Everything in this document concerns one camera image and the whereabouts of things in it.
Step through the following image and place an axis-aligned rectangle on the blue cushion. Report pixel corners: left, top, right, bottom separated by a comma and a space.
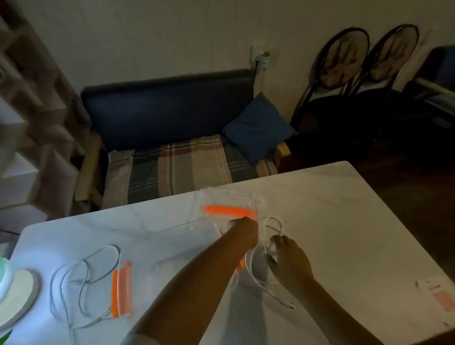
223, 92, 298, 167

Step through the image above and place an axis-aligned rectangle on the plaid seat blanket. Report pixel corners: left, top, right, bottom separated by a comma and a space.
102, 134, 278, 210

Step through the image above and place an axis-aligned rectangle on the white round lamp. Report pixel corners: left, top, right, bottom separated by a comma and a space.
0, 257, 40, 332

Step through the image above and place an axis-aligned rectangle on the person's right hand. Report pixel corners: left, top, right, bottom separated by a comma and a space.
266, 235, 315, 295

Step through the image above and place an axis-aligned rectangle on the white charging cable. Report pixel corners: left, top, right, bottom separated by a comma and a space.
247, 216, 296, 310
49, 245, 121, 333

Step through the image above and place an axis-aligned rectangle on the wall socket with plug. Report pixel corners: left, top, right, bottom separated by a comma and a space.
250, 45, 271, 73

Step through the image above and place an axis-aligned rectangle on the oval back dark chair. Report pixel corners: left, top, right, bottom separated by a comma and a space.
350, 24, 420, 107
290, 27, 371, 143

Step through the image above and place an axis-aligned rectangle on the person's left hand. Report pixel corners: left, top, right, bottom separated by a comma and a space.
227, 216, 259, 250

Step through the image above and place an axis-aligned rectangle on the blue armchair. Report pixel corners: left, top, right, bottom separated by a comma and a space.
405, 44, 455, 128

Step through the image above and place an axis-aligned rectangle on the person's right forearm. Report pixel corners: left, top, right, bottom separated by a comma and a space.
294, 278, 385, 345

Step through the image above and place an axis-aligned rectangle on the person's left forearm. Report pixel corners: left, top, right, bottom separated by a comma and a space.
131, 233, 254, 345

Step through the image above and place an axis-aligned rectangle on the dark blue sofa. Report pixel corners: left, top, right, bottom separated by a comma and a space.
75, 69, 292, 210

